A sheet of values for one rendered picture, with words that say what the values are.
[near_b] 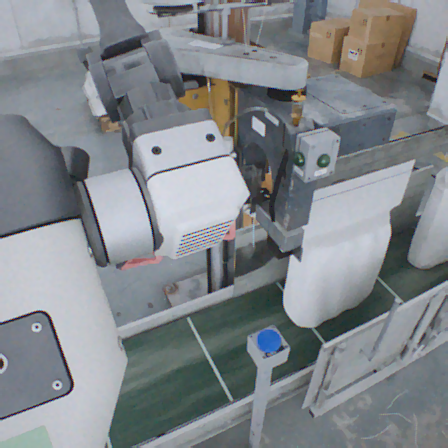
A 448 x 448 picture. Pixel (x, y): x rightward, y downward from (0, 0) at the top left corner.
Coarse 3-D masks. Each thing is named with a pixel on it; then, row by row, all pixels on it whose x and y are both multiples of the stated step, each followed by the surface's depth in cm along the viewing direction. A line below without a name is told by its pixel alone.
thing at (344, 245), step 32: (320, 192) 120; (352, 192) 127; (384, 192) 135; (320, 224) 129; (352, 224) 136; (384, 224) 137; (320, 256) 129; (352, 256) 135; (384, 256) 149; (288, 288) 146; (320, 288) 137; (352, 288) 148; (320, 320) 151
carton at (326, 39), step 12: (312, 24) 504; (324, 24) 497; (336, 24) 499; (348, 24) 501; (312, 36) 512; (324, 36) 498; (336, 36) 489; (312, 48) 521; (324, 48) 506; (336, 48) 501; (324, 60) 514; (336, 60) 514
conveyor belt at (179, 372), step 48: (384, 288) 171; (432, 288) 170; (144, 336) 153; (192, 336) 153; (240, 336) 153; (288, 336) 153; (336, 336) 152; (144, 384) 137; (192, 384) 137; (240, 384) 138; (144, 432) 124
